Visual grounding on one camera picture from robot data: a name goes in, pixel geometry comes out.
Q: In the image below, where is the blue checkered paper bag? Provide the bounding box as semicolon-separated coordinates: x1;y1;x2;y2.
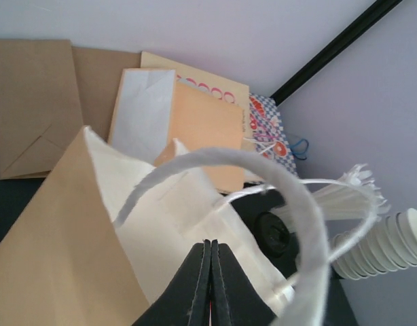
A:
249;93;310;175

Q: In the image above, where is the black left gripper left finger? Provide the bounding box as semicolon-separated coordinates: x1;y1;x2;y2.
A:
134;240;211;326

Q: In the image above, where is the beige bag with red circles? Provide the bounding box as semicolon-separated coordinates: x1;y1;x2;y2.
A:
141;51;249;109

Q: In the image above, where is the black frame post right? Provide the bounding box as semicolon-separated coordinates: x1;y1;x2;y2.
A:
270;0;402;106

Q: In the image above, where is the stack of black cup lids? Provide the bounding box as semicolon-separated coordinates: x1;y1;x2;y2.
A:
232;189;299;276

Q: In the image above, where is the white paper bag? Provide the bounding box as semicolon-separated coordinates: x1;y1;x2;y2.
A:
108;69;176;164

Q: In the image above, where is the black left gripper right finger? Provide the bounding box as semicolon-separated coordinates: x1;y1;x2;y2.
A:
211;240;276;325

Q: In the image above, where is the brown kraft paper bag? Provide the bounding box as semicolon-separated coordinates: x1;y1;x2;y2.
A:
0;39;141;179

